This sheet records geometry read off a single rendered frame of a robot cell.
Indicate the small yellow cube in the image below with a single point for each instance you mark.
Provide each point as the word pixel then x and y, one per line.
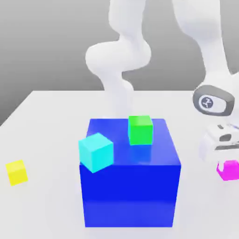
pixel 17 172

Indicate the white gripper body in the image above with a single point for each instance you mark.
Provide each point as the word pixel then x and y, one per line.
pixel 207 153

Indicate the large blue box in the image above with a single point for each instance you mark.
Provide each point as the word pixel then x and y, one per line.
pixel 130 186

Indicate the small magenta cube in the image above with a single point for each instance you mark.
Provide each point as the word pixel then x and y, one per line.
pixel 231 170

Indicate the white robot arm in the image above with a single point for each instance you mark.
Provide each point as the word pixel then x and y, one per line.
pixel 119 59

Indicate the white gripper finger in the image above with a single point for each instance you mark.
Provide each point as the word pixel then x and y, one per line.
pixel 221 167

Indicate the small green cube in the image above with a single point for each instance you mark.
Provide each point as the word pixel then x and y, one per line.
pixel 140 131

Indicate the small cyan cube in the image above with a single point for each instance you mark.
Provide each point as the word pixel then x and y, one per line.
pixel 96 153

